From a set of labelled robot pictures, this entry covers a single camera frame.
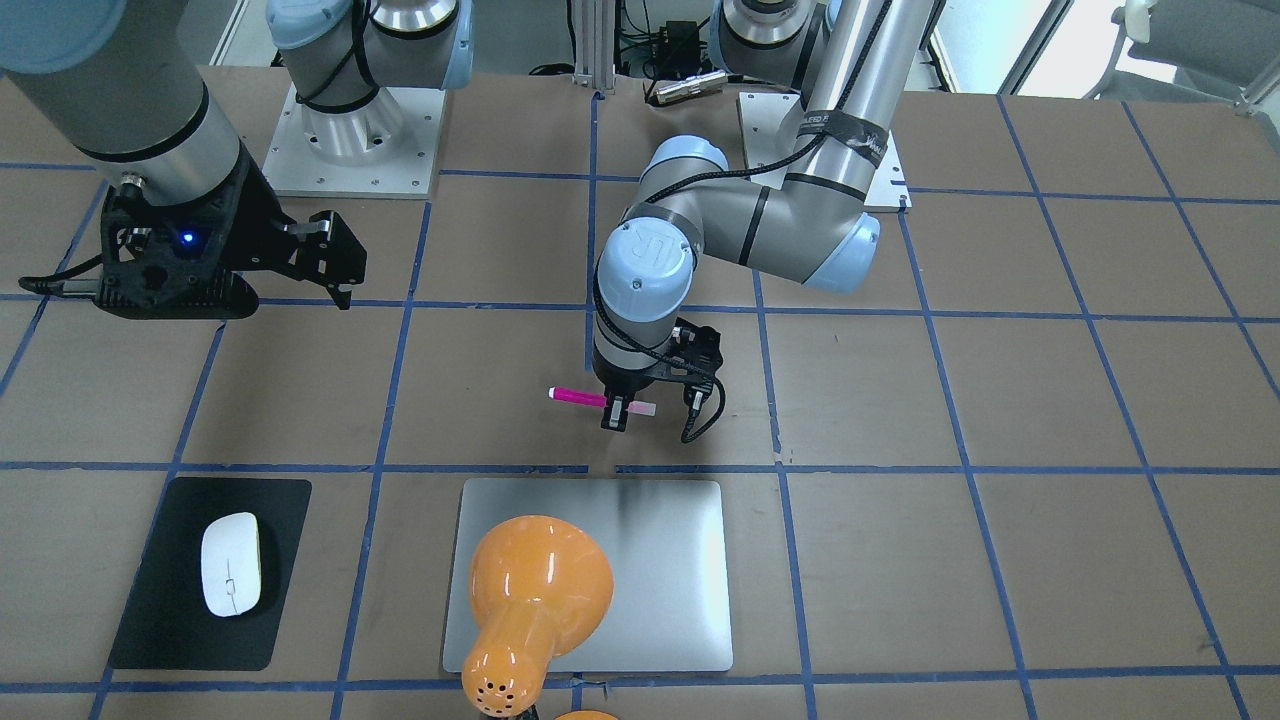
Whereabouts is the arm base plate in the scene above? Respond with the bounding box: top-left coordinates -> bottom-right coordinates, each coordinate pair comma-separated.
262,87 -> 449,200
737,91 -> 913,213

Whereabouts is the silver closed laptop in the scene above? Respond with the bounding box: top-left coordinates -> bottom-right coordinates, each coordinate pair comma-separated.
442,477 -> 733,674

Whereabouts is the black mousepad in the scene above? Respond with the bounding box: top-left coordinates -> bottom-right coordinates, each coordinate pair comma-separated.
109,477 -> 312,671

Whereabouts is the white computer mouse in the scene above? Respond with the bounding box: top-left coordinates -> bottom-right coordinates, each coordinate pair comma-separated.
200,512 -> 262,618

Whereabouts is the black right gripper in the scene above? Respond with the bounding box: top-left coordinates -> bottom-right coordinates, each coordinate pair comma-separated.
95,150 -> 369,320

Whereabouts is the pink pen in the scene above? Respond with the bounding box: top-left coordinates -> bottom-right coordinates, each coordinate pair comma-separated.
548,386 -> 657,416

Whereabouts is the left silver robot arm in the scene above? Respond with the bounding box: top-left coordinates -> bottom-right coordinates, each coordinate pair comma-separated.
591,1 -> 933,443

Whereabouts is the orange desk lamp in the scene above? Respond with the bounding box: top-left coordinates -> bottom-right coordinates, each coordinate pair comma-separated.
460,515 -> 614,719

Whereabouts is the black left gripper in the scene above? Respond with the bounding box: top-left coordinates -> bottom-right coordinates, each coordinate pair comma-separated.
594,318 -> 723,432

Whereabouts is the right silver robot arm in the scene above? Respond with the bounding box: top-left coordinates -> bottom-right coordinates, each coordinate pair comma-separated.
3,1 -> 474,320

